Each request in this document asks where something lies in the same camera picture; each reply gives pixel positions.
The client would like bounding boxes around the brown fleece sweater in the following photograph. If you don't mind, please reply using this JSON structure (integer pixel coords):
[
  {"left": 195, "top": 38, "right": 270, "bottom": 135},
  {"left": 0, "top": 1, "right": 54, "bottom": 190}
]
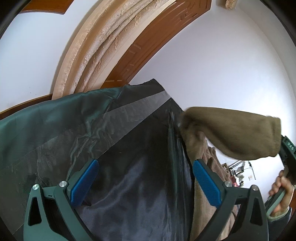
[{"left": 180, "top": 107, "right": 281, "bottom": 240}]

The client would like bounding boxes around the brown wooden door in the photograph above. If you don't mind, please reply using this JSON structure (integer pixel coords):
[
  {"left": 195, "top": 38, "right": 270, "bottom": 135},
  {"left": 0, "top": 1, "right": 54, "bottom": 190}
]
[{"left": 102, "top": 0, "right": 212, "bottom": 88}]

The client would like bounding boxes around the person's dark sleeve forearm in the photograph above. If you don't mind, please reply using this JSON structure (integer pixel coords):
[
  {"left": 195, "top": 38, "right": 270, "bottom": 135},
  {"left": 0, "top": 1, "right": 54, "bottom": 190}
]
[{"left": 267, "top": 207, "right": 292, "bottom": 241}]

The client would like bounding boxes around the person's right hand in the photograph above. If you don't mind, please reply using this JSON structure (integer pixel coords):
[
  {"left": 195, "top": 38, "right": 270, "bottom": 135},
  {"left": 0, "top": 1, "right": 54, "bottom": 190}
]
[{"left": 266, "top": 170, "right": 295, "bottom": 217}]

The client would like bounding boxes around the beige pleated curtain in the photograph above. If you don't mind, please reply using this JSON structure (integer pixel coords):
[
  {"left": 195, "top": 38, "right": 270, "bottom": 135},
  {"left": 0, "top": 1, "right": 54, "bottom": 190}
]
[{"left": 52, "top": 1, "right": 175, "bottom": 99}]

